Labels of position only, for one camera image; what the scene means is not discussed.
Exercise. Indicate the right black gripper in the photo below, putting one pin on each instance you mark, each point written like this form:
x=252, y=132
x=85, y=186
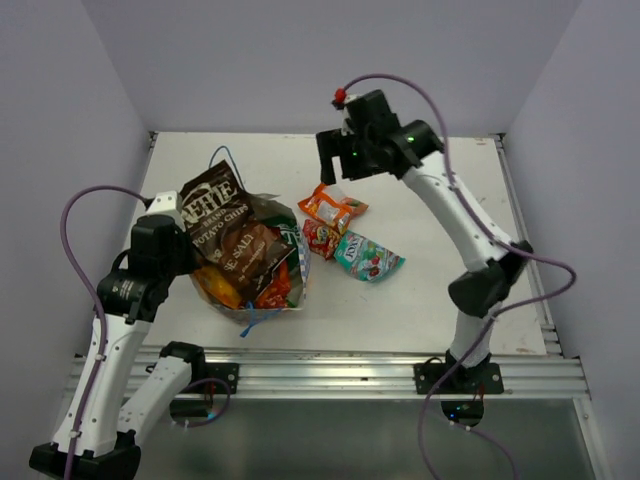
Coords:
x=332, y=143

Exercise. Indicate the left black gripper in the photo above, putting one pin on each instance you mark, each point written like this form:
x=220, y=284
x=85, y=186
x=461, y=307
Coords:
x=191, y=262

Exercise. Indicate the orange silver snack packet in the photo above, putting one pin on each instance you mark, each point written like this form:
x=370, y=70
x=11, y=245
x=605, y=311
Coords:
x=329, y=205

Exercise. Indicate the yellow orange snack bag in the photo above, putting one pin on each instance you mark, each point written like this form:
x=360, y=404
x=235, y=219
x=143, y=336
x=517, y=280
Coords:
x=213, y=283

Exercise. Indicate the brown Kettle sea salt bag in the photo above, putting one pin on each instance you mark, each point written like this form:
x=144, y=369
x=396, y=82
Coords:
x=221, y=221

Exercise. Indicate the small red snack packet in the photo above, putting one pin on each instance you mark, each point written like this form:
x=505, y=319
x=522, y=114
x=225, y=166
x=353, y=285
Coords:
x=321, y=239

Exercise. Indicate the white patterned paper bag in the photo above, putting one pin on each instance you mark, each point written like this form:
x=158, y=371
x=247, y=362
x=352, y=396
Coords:
x=265, y=205

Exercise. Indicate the teal Foxy candy bag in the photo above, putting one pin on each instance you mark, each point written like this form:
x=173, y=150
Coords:
x=365, y=259

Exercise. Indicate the red Doritos chips bag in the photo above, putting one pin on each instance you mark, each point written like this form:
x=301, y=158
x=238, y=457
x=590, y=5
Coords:
x=275, y=296

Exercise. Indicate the dark green Kettle chips bag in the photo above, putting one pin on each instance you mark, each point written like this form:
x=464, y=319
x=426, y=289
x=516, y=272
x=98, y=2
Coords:
x=285, y=226

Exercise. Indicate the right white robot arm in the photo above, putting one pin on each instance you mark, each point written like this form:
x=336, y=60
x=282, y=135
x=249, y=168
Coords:
x=489, y=255

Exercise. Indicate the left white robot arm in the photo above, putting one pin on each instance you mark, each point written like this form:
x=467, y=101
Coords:
x=103, y=431

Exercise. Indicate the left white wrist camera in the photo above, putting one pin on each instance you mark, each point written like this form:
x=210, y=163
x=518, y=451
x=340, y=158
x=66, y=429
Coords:
x=167, y=203

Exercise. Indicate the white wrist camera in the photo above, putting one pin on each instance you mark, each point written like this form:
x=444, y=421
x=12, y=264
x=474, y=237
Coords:
x=352, y=109
x=167, y=203

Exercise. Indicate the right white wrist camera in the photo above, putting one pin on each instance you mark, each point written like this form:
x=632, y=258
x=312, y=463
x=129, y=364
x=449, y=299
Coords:
x=352, y=109

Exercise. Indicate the left black base bracket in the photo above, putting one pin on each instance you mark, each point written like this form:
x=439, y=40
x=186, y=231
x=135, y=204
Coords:
x=213, y=378

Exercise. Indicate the black base bracket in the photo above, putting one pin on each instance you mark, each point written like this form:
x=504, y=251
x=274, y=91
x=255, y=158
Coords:
x=485, y=378
x=213, y=378

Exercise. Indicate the aluminium mounting rail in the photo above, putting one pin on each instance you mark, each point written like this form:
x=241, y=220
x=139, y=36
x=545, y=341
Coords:
x=271, y=374

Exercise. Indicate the right black base bracket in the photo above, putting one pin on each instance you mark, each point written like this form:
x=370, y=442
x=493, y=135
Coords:
x=485, y=378

